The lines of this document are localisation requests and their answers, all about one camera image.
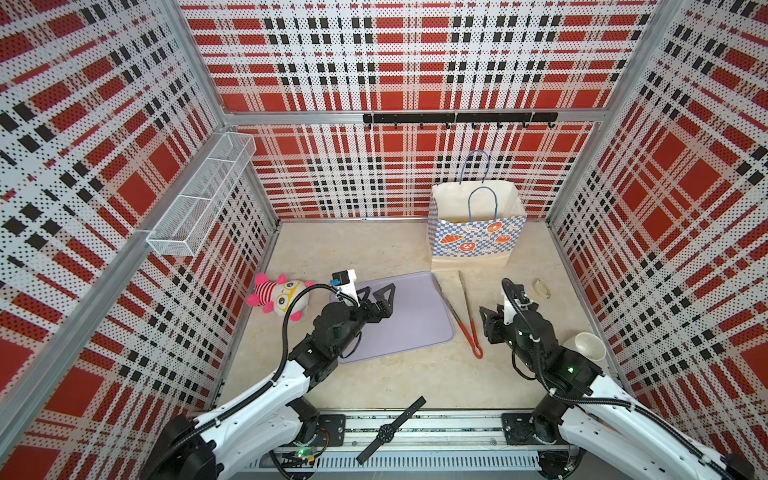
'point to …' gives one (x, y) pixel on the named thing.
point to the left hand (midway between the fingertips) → (384, 292)
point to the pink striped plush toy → (279, 295)
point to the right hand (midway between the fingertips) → (490, 311)
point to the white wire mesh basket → (186, 223)
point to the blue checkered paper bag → (474, 223)
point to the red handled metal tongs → (476, 348)
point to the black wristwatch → (386, 432)
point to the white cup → (590, 345)
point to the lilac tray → (419, 316)
